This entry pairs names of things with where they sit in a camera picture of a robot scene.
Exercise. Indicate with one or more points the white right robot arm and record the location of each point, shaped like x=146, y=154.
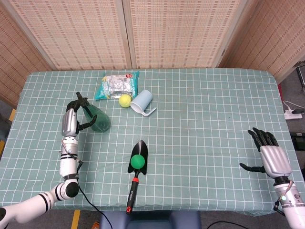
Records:
x=291, y=202

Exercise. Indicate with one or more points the yellow tennis ball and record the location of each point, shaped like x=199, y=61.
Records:
x=125, y=100

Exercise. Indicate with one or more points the black box device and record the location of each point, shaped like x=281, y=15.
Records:
x=299, y=140

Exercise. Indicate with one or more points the green rubber ball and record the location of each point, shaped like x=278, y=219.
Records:
x=137, y=162

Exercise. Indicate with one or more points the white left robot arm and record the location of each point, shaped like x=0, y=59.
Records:
x=68, y=164

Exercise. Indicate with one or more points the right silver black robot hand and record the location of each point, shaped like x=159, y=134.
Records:
x=274, y=159

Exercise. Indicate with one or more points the green checked tablecloth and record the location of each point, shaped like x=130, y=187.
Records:
x=190, y=124

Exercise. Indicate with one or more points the black garden trowel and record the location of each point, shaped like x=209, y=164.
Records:
x=133, y=193

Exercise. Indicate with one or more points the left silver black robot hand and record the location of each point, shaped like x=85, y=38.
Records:
x=69, y=122

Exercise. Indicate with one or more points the green transparent spray bottle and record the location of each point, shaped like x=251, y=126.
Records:
x=100, y=121

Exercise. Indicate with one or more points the bamboo folding screen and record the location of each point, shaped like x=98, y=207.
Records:
x=71, y=31

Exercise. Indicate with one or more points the teal and silver snack bag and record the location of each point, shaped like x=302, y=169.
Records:
x=116, y=83

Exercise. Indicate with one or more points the white power strip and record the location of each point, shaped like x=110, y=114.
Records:
x=292, y=115

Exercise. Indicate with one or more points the metal stand frame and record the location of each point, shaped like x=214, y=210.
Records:
x=300, y=71

